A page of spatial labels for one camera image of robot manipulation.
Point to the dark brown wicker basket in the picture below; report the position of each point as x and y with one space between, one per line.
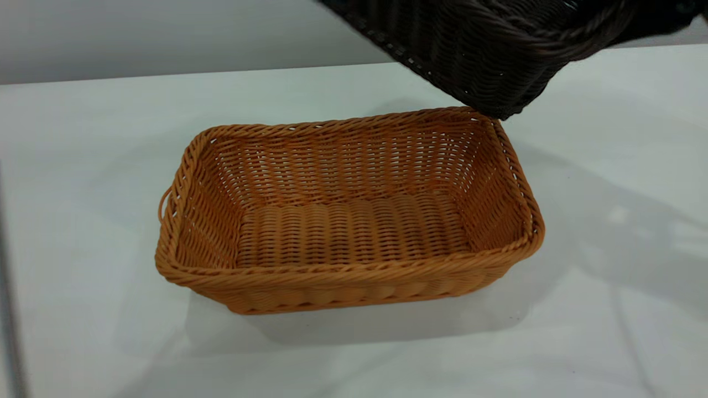
487 55

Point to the orange wicker basket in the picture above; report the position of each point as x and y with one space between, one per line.
354 232

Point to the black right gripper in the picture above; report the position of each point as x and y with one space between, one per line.
675 12

